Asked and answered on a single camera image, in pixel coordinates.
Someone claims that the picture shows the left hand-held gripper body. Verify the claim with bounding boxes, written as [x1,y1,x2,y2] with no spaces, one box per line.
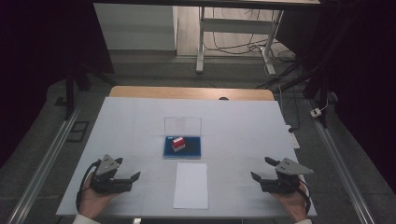
[90,153,134,196]

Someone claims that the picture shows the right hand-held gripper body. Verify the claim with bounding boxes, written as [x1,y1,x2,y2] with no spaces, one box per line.
[260,157,315,194]

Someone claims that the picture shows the red and white stamp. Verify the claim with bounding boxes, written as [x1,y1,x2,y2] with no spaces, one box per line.
[171,136,187,153]

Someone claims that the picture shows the blue ink pad box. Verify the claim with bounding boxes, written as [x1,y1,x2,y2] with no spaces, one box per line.
[163,116,203,161]

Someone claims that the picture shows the person's right hand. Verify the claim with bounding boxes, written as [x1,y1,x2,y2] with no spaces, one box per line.
[270,181,309,223]

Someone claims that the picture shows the person's left hand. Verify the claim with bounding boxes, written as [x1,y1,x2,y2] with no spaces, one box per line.
[78,173,121,220]

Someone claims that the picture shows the white power strip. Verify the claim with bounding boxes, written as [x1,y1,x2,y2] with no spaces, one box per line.
[285,124,302,150]

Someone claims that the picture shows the black floor socket plate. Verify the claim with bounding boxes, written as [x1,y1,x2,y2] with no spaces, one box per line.
[65,120,91,144]

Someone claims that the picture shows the white paper stack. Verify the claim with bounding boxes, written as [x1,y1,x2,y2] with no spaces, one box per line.
[173,161,210,210]

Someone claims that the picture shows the white cabinet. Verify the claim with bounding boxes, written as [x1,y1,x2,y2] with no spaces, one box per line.
[92,3,178,51]

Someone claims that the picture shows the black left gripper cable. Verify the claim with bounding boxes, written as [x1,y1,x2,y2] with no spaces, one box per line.
[76,159,103,213]

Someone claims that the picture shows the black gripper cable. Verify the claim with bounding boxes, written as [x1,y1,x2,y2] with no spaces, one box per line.
[298,176,313,216]
[76,159,103,213]

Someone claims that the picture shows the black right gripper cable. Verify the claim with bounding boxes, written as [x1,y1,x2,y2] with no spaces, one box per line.
[298,176,313,216]

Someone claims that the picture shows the aluminium rail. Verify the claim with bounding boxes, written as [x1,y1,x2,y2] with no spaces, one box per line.
[6,104,82,224]
[306,99,376,224]

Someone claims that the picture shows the white adapter with cable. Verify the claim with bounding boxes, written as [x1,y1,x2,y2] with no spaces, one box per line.
[309,98,331,119]

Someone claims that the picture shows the black floor cables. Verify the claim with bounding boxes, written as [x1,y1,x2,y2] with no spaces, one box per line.
[204,7,297,64]

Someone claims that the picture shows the white desk frame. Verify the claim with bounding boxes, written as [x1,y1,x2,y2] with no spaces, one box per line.
[195,6,285,76]

